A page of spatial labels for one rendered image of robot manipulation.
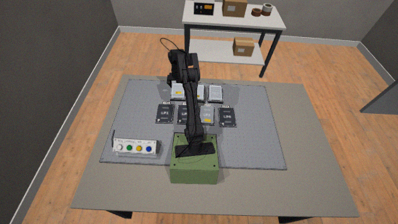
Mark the white button panel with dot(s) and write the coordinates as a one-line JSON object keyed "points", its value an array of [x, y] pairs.
{"points": [[142, 147]]}

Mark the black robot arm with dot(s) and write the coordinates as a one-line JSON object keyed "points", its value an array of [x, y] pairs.
{"points": [[196, 147]]}

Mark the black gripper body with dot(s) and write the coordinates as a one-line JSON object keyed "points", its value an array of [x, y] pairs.
{"points": [[174, 77]]}

